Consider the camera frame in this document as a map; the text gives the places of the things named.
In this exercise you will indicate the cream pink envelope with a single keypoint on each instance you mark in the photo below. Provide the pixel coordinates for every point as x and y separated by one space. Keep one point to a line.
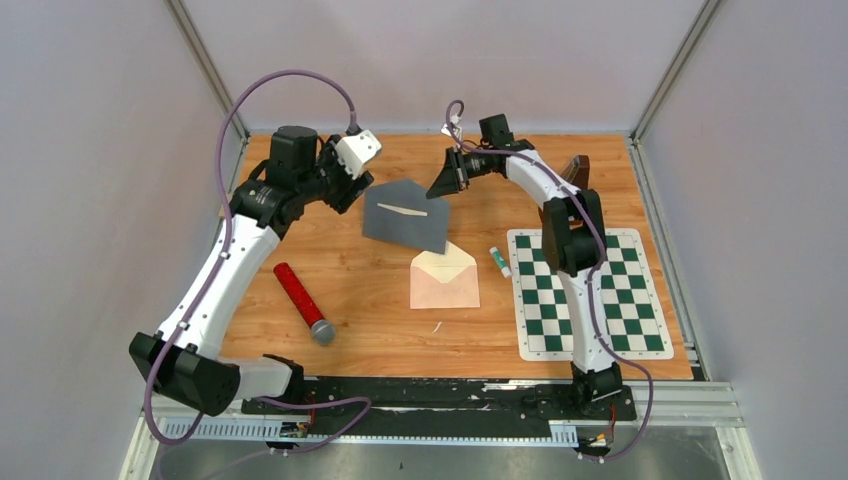
444 281

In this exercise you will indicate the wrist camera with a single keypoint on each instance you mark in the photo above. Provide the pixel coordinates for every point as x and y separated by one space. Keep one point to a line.
452 128
355 151

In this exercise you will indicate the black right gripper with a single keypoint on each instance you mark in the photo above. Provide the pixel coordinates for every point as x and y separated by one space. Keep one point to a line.
452 179

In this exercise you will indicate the wooden metronome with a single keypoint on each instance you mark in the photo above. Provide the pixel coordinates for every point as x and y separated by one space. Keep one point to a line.
575 173

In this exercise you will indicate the green white chessboard mat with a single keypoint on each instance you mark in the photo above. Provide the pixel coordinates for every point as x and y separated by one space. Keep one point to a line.
635 319

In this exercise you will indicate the grey envelope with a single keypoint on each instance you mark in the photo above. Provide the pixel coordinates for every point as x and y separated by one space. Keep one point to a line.
423 233

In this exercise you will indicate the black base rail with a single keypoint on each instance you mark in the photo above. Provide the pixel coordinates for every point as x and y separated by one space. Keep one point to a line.
476 408

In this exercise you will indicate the green white glue stick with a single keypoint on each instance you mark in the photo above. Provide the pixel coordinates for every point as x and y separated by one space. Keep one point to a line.
501 262

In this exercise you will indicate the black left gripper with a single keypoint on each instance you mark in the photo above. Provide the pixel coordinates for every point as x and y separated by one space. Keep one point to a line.
351 188

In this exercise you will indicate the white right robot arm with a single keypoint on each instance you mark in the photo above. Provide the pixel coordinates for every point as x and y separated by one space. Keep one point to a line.
573 241

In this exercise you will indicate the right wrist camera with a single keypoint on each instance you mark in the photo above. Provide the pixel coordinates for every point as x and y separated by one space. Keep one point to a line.
452 128

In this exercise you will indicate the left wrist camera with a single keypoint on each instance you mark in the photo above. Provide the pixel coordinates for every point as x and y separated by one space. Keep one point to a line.
355 151

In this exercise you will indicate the red microphone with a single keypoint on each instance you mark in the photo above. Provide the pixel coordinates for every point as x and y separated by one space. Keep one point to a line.
321 330

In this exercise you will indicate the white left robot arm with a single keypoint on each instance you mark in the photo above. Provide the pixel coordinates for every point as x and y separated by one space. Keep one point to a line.
183 357

